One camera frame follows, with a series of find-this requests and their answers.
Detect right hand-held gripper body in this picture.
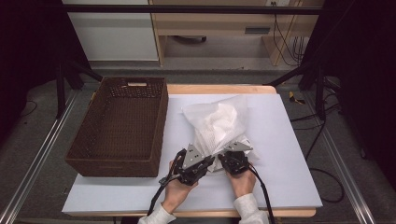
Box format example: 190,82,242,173
219,141,254,175

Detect white mesh laundry bag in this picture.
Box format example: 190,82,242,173
181,94,260,173

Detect black metal stand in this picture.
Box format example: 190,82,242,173
266,60,342,121
55,59,104,119

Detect light wooden desk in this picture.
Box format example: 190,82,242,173
148,0,327,67

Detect black floor cables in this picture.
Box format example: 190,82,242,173
289,102,342,161

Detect aluminium floor rail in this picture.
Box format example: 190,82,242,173
302,92,378,224
0,89,79,224

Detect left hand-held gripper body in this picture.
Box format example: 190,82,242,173
170,142,207,187

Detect right hand-held gripper cable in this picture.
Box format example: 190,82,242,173
247,163,276,224

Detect person's right hand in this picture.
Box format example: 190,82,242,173
225,168,257,199

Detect yellow and black tool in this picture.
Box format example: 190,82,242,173
288,91,306,105

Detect thin black floor cable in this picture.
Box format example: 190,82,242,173
14,99,38,119

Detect hanging black desk cables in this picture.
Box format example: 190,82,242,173
271,1,310,67

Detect black curtain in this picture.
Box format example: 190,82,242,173
0,0,92,141
302,0,396,190

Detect black horizontal frame bar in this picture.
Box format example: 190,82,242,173
62,4,323,15

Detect pale grey table mat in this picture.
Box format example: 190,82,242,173
61,93,324,217

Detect black looped floor cable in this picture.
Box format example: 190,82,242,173
308,167,346,203

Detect white cabinet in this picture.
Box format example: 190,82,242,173
62,0,160,63

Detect brown woven basket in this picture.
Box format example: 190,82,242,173
64,77,170,178

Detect white garment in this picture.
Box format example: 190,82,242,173
195,102,245,155

